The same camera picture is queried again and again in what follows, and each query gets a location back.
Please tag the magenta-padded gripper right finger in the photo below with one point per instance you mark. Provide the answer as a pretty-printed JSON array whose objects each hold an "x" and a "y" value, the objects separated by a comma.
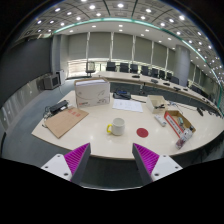
[{"x": 146, "y": 159}]

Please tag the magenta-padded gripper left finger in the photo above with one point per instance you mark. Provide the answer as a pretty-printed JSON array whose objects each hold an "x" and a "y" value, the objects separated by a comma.
[{"x": 76, "y": 159}]

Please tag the clear water bottle black cap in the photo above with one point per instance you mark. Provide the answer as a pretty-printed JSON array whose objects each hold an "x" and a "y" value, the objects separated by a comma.
[{"x": 184, "y": 137}]

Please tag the flat round red coaster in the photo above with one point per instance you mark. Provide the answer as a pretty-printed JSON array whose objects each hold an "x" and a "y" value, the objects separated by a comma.
[{"x": 142, "y": 132}]

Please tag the brown paper envelope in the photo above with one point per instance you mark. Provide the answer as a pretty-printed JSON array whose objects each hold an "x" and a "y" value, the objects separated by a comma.
[{"x": 66, "y": 121}]

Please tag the white remote control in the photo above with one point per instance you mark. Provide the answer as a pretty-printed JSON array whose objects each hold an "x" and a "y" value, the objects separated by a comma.
[{"x": 160, "y": 120}]

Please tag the open brown box red side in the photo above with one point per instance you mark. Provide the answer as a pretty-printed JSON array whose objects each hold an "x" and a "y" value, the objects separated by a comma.
[{"x": 173, "y": 122}]

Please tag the grey-green block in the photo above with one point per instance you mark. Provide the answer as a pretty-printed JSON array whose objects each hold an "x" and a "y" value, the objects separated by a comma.
[{"x": 181, "y": 120}]

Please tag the black tool in white box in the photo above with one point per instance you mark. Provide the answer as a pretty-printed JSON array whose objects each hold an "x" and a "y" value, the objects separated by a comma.
[{"x": 160, "y": 106}]

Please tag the black desk device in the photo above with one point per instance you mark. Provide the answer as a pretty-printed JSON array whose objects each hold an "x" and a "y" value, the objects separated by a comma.
[{"x": 59, "y": 106}]

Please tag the small open white box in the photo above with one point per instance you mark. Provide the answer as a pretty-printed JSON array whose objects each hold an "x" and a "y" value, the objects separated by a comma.
[{"x": 154, "y": 103}]

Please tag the white paper sheet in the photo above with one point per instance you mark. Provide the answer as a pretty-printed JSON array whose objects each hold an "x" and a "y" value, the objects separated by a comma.
[{"x": 127, "y": 105}]

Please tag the large white cardboard box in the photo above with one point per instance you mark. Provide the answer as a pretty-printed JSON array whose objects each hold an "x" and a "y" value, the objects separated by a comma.
[{"x": 91, "y": 93}]

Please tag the black conference phone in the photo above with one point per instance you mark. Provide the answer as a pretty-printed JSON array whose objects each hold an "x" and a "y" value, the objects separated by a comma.
[{"x": 121, "y": 95}]

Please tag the grey CRT monitor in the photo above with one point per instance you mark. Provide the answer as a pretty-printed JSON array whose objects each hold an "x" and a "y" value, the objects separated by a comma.
[{"x": 51, "y": 81}]

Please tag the row of black office chairs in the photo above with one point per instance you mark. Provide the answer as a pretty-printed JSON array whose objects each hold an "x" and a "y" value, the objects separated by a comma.
[{"x": 124, "y": 67}]

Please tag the ceiling lights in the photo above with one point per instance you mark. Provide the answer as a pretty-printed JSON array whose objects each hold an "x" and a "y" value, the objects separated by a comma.
[{"x": 120, "y": 5}]

